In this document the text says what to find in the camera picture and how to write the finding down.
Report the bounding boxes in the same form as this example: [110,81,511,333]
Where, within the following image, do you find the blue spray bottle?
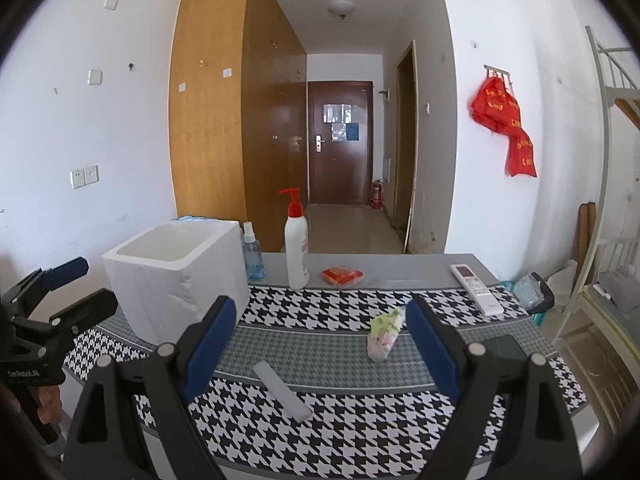
[241,221,267,281]

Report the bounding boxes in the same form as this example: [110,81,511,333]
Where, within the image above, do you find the white paper on door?
[323,103,354,125]

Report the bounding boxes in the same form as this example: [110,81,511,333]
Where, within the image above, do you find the black flat case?
[482,334,531,362]

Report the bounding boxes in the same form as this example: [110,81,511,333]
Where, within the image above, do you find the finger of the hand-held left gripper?
[0,256,90,319]
[10,288,119,357]

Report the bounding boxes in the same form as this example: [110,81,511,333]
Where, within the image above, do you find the person's left hand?
[36,384,63,427]

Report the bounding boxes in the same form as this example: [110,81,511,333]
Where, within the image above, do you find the wooden wardrobe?
[170,0,308,253]

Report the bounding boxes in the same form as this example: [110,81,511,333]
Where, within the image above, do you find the red plastic bag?
[470,77,523,134]
[504,127,538,179]

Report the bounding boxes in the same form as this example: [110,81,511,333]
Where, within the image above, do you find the white red pump bottle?
[277,188,311,291]

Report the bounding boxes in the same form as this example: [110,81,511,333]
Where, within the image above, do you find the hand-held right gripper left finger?
[60,296,238,480]

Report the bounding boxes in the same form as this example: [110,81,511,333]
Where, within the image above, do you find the white double wall socket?
[70,165,100,190]

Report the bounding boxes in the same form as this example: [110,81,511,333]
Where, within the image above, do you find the wooden sticks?
[579,202,597,264]

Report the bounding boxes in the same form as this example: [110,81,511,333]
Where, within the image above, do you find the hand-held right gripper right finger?
[405,296,583,480]

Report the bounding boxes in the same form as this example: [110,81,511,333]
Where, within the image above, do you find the red snack packet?
[321,266,366,287]

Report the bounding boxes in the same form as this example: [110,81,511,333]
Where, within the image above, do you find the white remote control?
[449,263,506,317]

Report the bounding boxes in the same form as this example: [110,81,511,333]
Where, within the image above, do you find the floral tissue pack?
[366,307,409,363]

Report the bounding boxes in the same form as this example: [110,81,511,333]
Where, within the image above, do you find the white flat plastic strip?
[251,360,315,424]

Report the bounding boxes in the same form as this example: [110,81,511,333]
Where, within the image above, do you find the clear plastic bag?
[510,272,556,326]

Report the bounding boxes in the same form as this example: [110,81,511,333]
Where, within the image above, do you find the white foam box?
[101,220,251,343]

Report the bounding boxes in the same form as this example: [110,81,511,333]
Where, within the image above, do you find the wooden side doorway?
[392,40,419,244]

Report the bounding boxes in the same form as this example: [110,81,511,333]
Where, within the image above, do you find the houndstooth tablecloth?
[62,280,590,480]

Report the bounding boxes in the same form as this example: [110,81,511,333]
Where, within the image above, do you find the white metal bunk bed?
[550,25,640,436]

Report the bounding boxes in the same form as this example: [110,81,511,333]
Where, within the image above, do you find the dark brown entrance door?
[306,80,375,206]

